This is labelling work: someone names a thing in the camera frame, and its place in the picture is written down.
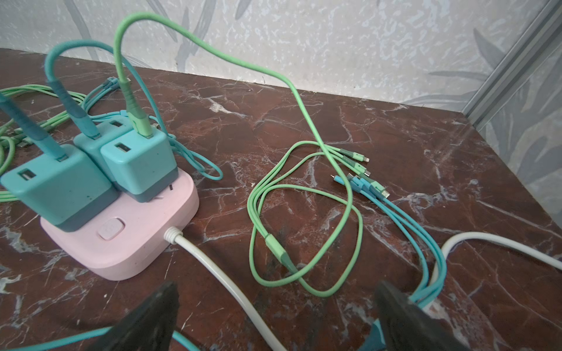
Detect teal charger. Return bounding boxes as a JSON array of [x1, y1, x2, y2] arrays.
[[1, 144, 119, 232], [100, 128, 179, 203], [73, 115, 133, 184]]

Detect teal usb cable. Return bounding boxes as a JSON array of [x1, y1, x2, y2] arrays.
[[331, 173, 448, 308]]

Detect white power cord pink strip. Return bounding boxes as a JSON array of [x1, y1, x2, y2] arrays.
[[164, 227, 561, 350]]

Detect teal charger middle back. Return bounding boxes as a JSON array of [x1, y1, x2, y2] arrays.
[[73, 115, 133, 184]]

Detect light green usb cable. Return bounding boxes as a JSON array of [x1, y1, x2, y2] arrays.
[[113, 12, 370, 298]]

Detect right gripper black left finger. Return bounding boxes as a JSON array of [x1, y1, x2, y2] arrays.
[[88, 282, 179, 350]]

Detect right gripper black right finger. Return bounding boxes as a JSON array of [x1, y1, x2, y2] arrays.
[[375, 281, 468, 350]]

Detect teal charger front left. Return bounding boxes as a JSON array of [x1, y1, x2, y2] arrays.
[[1, 144, 119, 232]]

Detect teal charger right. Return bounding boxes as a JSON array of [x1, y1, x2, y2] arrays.
[[100, 128, 179, 203]]

